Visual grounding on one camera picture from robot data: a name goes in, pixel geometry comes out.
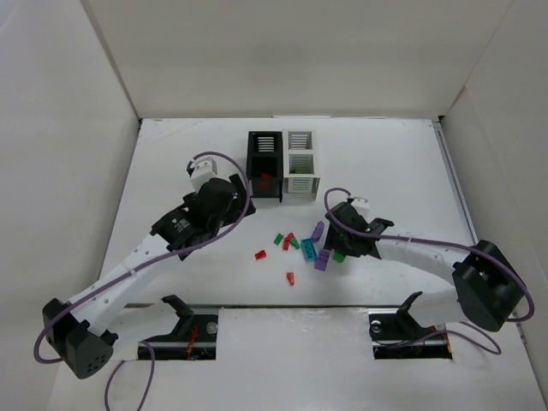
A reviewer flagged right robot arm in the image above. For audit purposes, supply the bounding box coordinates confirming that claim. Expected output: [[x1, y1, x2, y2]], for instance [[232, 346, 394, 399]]
[[325, 198, 534, 333]]

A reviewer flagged black slotted container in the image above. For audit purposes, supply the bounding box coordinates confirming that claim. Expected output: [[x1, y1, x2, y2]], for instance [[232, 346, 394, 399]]
[[246, 131, 283, 202]]

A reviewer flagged white slotted container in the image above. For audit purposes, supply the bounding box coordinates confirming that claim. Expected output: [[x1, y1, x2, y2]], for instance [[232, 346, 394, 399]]
[[283, 129, 320, 200]]

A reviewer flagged red lego slope lower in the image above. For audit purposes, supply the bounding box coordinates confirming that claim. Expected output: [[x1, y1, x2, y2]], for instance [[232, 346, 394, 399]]
[[286, 271, 295, 286]]

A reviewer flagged purple cable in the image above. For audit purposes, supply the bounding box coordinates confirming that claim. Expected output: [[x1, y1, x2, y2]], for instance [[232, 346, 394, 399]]
[[33, 152, 252, 411], [324, 187, 535, 355]]

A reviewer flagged green lego small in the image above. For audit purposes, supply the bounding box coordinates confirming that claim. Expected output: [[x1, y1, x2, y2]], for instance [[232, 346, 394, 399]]
[[274, 233, 284, 245]]

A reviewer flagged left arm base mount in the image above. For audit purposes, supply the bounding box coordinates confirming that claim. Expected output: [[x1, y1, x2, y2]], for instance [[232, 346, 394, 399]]
[[146, 295, 219, 361]]

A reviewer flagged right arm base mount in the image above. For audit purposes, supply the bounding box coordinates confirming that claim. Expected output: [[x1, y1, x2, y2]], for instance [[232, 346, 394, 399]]
[[368, 292, 453, 360]]

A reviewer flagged green lego square brick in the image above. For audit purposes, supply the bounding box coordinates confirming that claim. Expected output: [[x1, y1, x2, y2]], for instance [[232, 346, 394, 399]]
[[333, 253, 346, 263]]

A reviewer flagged purple lego rounded upper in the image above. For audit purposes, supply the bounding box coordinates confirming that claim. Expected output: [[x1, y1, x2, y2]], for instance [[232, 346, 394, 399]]
[[311, 221, 325, 242]]

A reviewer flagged teal lego plate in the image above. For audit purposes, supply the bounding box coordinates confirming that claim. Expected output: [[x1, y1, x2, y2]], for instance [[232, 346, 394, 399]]
[[301, 238, 318, 262]]

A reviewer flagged red lego piece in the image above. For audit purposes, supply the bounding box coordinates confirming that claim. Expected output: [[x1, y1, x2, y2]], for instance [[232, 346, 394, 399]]
[[256, 173, 277, 195]]

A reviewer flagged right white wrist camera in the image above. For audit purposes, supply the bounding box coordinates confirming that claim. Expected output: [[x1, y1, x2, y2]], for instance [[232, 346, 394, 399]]
[[350, 196, 370, 214]]

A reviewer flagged purple lego brick lower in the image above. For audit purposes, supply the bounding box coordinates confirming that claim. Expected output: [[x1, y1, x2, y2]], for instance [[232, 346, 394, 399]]
[[314, 248, 331, 272]]

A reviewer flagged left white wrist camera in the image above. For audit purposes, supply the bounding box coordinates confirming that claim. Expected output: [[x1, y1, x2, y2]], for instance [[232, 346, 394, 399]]
[[187, 157, 217, 192]]

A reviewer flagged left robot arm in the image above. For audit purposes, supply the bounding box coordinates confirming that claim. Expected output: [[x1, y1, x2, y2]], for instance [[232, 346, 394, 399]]
[[38, 174, 255, 379]]

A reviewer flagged red lego centre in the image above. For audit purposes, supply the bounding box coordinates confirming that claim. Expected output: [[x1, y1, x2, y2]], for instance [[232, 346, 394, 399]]
[[283, 233, 295, 251]]

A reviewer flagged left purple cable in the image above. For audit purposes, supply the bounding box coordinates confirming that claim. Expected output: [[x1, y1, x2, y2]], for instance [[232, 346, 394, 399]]
[[33, 152, 252, 411]]

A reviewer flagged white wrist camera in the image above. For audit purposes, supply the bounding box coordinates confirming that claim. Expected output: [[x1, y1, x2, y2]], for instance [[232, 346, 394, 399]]
[[350, 196, 370, 214], [187, 157, 217, 192]]

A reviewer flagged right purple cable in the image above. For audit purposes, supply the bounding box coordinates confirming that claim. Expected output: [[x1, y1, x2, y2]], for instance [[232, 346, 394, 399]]
[[324, 187, 535, 355]]

